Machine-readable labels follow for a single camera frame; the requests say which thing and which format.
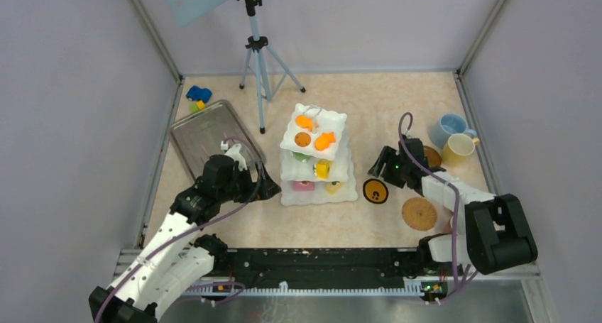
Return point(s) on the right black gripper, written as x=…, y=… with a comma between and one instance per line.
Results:
x=387, y=156

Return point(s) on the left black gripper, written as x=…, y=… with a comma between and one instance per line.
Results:
x=253, y=188

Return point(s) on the pink cake toy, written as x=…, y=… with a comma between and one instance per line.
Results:
x=303, y=186

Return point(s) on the black orange round coaster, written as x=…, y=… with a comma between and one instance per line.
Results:
x=375, y=191

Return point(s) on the green swirl roll cake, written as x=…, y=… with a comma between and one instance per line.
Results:
x=301, y=157

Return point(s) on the orange round pastry toy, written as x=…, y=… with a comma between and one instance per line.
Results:
x=302, y=139

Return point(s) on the yellow cake slice toy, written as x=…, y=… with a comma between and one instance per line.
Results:
x=322, y=168

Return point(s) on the yellow white cake toy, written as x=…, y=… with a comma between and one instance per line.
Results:
x=333, y=187

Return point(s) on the yellow ceramic cup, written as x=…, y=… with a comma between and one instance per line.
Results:
x=458, y=148

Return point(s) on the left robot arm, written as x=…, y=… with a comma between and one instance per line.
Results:
x=159, y=274

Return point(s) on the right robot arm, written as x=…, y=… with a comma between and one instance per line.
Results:
x=489, y=232

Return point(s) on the dark wooden round saucer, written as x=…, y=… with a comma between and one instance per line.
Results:
x=434, y=159

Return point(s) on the white three-tier serving stand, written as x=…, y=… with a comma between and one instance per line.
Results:
x=315, y=158

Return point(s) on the light blue ceramic cup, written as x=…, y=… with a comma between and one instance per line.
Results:
x=448, y=125

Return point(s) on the metal baking tray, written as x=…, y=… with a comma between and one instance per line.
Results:
x=197, y=136

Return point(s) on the green yellow block toy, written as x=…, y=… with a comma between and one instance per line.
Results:
x=197, y=106

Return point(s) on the light blue tripod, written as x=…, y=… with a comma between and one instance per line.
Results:
x=256, y=62

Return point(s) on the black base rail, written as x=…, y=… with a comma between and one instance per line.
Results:
x=323, y=271

